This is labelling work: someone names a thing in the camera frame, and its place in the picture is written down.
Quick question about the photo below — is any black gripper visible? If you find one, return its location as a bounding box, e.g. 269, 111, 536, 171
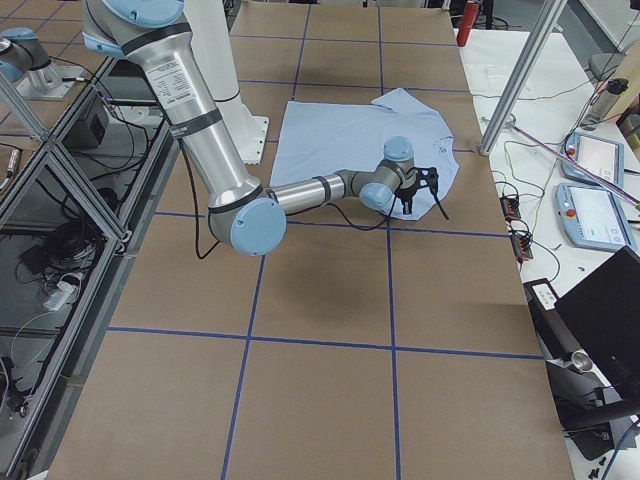
396, 184, 420, 214

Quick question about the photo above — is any light blue t-shirt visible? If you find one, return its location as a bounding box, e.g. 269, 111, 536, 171
269, 89, 459, 199

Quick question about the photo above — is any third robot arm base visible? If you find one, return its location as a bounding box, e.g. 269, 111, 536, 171
1, 27, 85, 100

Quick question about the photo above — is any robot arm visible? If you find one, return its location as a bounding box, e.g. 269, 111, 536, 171
82, 1, 420, 256

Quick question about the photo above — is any orange black adapter box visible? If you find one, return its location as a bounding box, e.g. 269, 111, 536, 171
499, 196, 521, 222

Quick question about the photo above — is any reacher grabber tool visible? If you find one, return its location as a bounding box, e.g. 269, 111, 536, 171
504, 120, 640, 211

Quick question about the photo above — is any blue teach pendant near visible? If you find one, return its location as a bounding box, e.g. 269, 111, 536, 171
555, 182, 637, 252

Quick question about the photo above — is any blue teach pendant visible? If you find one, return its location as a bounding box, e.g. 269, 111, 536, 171
566, 132, 624, 188
555, 182, 637, 252

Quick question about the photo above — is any blue teach pendant far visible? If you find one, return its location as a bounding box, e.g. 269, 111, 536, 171
566, 132, 624, 188

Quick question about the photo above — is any red cylinder bottle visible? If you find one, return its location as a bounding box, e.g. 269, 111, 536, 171
456, 0, 480, 47

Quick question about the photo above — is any clear water bottle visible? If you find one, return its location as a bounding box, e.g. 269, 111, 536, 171
582, 78, 629, 130

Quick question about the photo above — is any black laptop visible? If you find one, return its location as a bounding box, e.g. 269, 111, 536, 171
555, 246, 639, 399

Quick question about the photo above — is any white power adapter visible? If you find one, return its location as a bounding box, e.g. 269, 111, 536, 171
43, 280, 79, 311

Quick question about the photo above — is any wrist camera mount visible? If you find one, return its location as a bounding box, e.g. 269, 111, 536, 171
414, 167, 439, 196

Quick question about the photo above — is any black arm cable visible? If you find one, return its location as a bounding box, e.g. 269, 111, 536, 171
177, 139, 451, 261

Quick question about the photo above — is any aluminium frame post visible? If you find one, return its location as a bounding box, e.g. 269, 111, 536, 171
479, 0, 567, 156

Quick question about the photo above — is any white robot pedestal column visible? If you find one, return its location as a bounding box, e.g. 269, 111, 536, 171
184, 0, 269, 165

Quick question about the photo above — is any aluminium frame enclosure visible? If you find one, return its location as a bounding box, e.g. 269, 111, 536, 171
1, 59, 177, 479

